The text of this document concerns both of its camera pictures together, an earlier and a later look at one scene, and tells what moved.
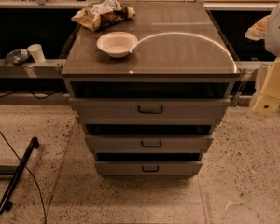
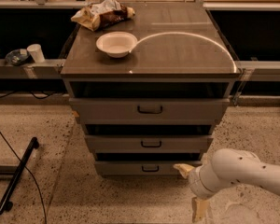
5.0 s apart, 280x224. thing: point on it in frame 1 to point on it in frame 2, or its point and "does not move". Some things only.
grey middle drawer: x=147 y=144 does not move
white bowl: x=117 y=44 does not move
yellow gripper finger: x=275 y=88 to x=184 y=169
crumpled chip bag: x=103 y=13 does not move
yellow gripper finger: x=258 y=31 to x=200 y=209
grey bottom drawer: x=148 y=168 does not move
